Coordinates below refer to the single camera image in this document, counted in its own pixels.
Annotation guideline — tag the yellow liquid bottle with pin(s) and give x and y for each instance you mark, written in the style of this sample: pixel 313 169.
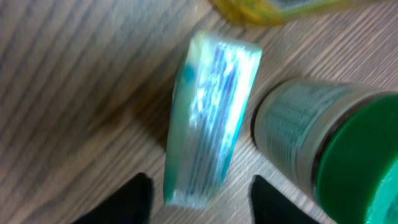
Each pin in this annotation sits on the yellow liquid bottle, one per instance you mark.
pixel 250 13

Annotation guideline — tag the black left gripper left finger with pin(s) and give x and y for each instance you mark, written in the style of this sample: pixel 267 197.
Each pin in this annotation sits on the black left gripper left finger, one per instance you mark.
pixel 130 204

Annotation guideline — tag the teal tissue pack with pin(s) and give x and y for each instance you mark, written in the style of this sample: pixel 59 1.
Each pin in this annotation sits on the teal tissue pack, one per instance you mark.
pixel 210 95

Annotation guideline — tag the green lid jar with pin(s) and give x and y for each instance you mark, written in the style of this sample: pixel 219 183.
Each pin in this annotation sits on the green lid jar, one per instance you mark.
pixel 336 142

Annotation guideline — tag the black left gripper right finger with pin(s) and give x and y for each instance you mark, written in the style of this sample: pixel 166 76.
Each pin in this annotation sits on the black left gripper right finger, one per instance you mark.
pixel 270 206

